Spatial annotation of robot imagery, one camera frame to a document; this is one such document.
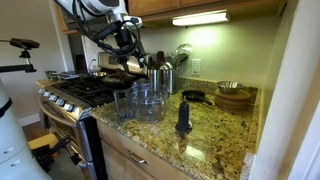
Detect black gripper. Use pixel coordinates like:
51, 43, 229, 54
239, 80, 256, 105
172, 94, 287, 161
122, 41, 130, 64
114, 28, 149, 74

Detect dark food processor blade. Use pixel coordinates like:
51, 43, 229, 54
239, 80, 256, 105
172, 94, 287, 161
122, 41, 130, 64
175, 95, 193, 134

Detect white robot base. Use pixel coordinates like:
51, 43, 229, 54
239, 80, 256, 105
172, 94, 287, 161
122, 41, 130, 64
0, 78, 53, 180

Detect clear food processor bowl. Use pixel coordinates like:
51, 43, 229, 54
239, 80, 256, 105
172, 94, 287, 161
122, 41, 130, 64
113, 83, 171, 124

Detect slotted steel utensil holder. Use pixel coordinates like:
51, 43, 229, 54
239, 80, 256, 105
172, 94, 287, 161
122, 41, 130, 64
147, 68, 166, 93

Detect wooden spatula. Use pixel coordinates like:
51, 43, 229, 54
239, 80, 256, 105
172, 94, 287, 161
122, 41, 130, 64
155, 50, 166, 69

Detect small steel pan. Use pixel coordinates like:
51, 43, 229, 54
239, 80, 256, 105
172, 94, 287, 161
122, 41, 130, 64
88, 70, 108, 80

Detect perforated steel utensil holder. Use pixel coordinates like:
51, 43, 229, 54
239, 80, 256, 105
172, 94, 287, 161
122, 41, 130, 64
163, 66, 178, 95

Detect stainless gas stove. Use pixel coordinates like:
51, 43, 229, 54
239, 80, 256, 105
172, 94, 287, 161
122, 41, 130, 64
37, 51, 149, 180

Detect wooden upper cabinet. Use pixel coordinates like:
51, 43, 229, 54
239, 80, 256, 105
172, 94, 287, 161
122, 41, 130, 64
127, 0, 288, 18

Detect wooden cabinet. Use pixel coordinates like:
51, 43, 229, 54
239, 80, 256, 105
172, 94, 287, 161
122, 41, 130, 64
96, 119, 191, 180
127, 0, 288, 18

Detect small black skillet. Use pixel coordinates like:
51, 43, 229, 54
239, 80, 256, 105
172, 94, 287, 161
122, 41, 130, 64
181, 89, 214, 106

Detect range hood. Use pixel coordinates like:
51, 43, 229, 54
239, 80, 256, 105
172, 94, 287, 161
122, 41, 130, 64
54, 0, 116, 36

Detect under cabinet light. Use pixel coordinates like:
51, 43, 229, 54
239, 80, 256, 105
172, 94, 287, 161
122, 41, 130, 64
171, 9, 231, 27

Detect small steel bowl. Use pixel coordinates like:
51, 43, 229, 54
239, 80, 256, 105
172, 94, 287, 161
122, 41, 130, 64
217, 80, 244, 95

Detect wooden lower cabinet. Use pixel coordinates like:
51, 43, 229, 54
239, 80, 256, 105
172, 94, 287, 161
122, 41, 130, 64
96, 119, 191, 180

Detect yellow box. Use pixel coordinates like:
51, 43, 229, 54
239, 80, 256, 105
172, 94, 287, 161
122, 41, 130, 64
27, 133, 59, 151

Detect black floor tool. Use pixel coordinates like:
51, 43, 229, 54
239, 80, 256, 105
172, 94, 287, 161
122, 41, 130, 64
33, 136, 83, 173

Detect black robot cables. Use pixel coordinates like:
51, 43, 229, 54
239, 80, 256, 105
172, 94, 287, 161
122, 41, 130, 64
71, 0, 149, 59

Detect pan with wooden handle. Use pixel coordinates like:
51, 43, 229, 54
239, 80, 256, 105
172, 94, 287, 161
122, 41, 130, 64
99, 71, 138, 90

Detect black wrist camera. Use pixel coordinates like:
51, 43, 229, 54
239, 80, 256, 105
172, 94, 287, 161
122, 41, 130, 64
92, 20, 124, 44

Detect white wall outlet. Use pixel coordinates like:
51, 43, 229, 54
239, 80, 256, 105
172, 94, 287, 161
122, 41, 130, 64
190, 58, 202, 76

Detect metal drawer handle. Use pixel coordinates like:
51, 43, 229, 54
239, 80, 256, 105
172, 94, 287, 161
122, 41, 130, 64
128, 151, 150, 166

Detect black camera on tripod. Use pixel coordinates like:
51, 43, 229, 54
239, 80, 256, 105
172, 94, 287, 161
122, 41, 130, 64
0, 37, 41, 74

